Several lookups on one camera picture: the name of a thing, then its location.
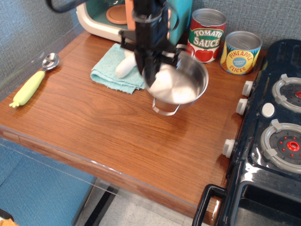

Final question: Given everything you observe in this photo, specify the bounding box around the black braided cable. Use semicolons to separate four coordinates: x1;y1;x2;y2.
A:
46;0;87;14

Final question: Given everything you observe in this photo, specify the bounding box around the black toy stove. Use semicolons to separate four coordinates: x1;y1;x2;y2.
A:
193;39;301;226

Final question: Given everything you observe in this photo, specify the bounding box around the tomato sauce can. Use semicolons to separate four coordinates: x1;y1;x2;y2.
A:
187;8;227;63

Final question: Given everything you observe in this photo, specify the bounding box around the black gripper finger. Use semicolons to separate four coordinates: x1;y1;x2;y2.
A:
134;49;147;75
143;56;161;87

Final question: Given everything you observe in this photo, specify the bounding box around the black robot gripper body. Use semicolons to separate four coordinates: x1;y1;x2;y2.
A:
119;14;180;66

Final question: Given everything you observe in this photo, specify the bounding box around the orange object at corner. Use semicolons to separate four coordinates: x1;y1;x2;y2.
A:
0;219;18;226

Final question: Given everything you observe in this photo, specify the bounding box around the green handled metal spoon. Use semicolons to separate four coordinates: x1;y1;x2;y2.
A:
9;53;60;108

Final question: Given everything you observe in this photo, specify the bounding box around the teal folded cloth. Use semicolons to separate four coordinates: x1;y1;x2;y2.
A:
90;43;145;94

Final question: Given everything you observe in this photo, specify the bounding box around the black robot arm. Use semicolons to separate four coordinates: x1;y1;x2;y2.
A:
119;0;181;87

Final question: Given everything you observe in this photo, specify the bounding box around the teal cream toy microwave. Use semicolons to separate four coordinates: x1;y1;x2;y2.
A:
76;0;192;45

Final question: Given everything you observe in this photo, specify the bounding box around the pineapple slices can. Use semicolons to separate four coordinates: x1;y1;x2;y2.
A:
220;31;262;75

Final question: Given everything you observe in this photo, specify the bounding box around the stainless steel pan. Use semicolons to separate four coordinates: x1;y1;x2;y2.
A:
145;44;209;116

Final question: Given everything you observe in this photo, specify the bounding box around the white brown toy mushroom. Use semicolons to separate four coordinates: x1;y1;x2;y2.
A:
115;50;136;79

